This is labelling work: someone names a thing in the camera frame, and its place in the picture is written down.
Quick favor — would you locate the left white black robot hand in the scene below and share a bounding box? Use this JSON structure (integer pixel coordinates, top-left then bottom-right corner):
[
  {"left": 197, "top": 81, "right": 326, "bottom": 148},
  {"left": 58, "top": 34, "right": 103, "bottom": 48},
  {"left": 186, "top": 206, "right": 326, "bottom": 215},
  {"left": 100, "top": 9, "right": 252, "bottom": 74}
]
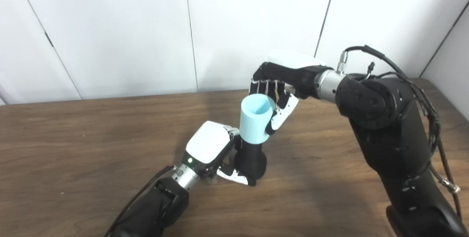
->
[{"left": 182, "top": 121, "right": 256, "bottom": 186}]

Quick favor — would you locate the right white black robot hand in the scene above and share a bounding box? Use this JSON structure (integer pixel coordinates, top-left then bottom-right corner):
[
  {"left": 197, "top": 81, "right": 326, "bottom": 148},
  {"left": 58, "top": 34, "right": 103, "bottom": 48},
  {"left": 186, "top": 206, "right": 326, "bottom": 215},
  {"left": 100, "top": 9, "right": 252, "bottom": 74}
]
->
[{"left": 249, "top": 49, "right": 332, "bottom": 136}]

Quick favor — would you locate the black flared nozzle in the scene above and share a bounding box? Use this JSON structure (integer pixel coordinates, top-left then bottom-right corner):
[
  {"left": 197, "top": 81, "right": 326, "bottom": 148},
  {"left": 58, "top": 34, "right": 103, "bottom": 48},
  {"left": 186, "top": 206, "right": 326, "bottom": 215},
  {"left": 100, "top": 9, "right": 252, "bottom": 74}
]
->
[{"left": 234, "top": 136, "right": 267, "bottom": 181}]

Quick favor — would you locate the light-blue cylindrical hose piece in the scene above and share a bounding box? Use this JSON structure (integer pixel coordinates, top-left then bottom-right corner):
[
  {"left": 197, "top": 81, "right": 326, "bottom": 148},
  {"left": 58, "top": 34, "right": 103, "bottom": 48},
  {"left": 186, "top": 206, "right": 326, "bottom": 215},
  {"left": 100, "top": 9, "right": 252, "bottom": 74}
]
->
[{"left": 239, "top": 94, "right": 274, "bottom": 144}]

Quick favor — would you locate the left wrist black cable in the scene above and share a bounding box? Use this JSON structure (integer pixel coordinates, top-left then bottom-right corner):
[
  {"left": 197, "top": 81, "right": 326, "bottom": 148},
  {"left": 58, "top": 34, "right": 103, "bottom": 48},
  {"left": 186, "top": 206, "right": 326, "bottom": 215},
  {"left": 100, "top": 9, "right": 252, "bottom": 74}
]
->
[{"left": 104, "top": 165, "right": 180, "bottom": 237}]

